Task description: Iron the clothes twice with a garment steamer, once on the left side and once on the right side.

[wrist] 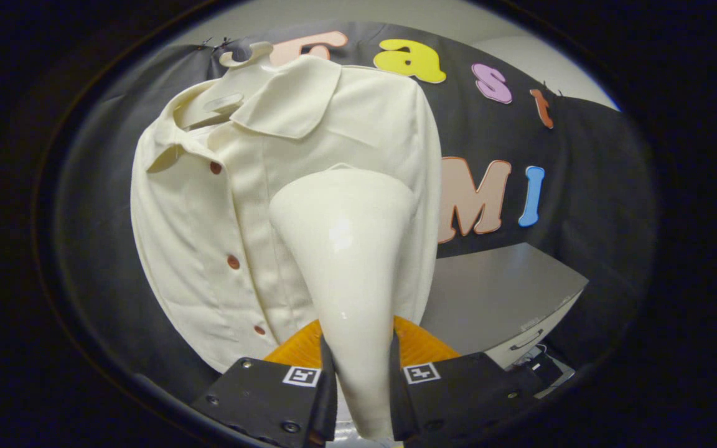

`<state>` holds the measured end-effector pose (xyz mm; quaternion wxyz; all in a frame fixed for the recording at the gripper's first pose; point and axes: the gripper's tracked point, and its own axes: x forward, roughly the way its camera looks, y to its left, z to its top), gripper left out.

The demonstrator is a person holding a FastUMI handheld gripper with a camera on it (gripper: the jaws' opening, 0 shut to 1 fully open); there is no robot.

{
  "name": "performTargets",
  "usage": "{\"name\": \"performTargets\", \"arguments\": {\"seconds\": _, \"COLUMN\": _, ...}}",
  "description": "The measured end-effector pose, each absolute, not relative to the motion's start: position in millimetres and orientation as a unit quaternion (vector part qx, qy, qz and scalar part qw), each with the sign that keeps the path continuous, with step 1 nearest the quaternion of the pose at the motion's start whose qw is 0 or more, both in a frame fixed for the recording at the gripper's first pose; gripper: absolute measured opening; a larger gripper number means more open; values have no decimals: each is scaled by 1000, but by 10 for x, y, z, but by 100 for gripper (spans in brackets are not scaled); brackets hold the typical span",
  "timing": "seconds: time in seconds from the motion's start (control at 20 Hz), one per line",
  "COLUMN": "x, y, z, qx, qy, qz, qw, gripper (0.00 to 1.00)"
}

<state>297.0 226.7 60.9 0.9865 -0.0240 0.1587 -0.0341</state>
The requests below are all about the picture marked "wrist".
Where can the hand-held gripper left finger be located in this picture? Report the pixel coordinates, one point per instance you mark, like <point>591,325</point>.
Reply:
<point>327,404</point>

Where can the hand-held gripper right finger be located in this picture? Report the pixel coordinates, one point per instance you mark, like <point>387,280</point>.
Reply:
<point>399,404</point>

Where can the cream button-up shirt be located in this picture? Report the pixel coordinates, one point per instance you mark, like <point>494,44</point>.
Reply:
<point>209,236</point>

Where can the cream plastic clothes hanger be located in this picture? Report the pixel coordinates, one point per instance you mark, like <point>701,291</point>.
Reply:
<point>243,59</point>

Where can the grey and white cabinet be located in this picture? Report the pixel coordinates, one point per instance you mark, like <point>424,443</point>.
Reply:
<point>495,292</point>

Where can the black box on floor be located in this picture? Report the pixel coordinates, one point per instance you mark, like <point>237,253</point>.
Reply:
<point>548,370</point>

